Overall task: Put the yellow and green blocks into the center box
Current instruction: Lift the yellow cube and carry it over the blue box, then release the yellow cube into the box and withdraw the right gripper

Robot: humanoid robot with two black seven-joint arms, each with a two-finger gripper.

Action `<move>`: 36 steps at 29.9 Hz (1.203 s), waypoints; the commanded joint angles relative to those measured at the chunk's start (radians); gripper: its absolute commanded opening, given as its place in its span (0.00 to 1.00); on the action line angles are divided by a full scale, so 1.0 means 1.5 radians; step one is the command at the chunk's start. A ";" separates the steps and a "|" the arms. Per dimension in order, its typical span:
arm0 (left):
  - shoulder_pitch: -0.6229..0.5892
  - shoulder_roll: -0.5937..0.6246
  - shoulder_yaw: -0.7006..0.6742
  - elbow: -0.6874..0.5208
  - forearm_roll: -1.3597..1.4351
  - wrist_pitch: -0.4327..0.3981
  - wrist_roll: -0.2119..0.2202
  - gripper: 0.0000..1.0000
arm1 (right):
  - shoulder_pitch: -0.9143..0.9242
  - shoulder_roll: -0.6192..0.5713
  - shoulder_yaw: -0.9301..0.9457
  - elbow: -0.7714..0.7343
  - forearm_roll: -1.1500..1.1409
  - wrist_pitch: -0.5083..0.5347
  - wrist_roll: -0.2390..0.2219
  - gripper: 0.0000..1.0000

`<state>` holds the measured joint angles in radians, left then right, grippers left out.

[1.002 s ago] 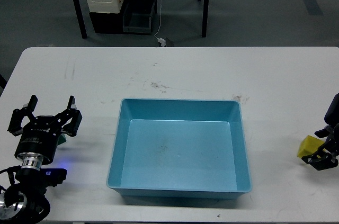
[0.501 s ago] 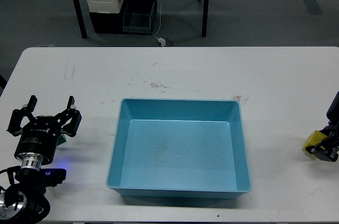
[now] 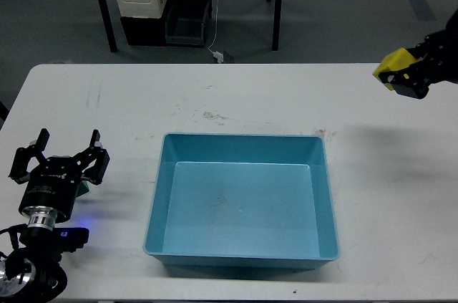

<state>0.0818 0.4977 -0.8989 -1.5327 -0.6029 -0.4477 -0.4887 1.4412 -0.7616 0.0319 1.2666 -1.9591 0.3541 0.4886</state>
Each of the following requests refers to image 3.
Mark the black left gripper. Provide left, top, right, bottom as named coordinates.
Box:
left=9, top=128, right=109, bottom=223

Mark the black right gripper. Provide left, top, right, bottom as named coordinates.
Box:
left=379, top=29, right=457, bottom=100

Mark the yellow block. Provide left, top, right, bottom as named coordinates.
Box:
left=373, top=48, right=418, bottom=82

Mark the green block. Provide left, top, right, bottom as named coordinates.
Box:
left=77, top=181, right=89, bottom=197

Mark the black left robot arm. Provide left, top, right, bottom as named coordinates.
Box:
left=1, top=129, right=109, bottom=302

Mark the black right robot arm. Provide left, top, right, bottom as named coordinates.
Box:
left=373, top=13, right=457, bottom=100

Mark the black crate under container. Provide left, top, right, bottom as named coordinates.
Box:
left=120, top=0, right=173, bottom=47

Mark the blue plastic tray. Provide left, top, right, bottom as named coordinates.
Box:
left=143, top=133, right=340, bottom=270

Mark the black table leg left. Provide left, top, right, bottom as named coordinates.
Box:
left=97, top=0, right=117, bottom=53

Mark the dark grey storage bin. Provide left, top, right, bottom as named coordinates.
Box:
left=165, top=0, right=213, bottom=47

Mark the white cable with plug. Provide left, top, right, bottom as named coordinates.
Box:
left=208, top=0, right=225, bottom=63

